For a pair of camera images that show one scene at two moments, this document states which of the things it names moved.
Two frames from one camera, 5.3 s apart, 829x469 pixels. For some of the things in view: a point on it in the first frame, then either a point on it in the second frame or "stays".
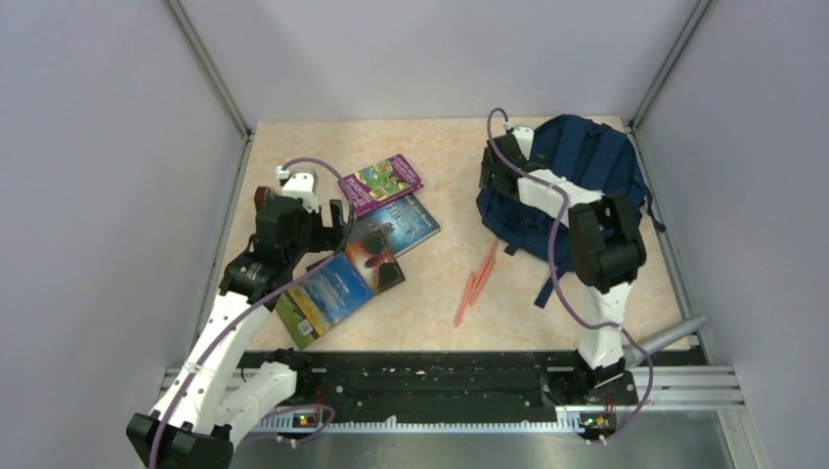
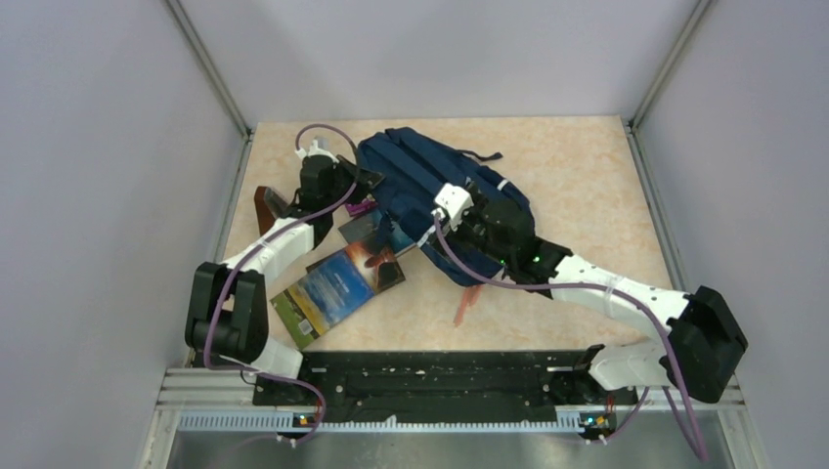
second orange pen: [464, 300] stays
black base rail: [373, 384] stays
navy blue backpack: [590, 154] -> [399, 171]
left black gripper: [337, 231] -> [368, 178]
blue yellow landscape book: [363, 271] stays
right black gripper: [488, 172] -> [475, 210]
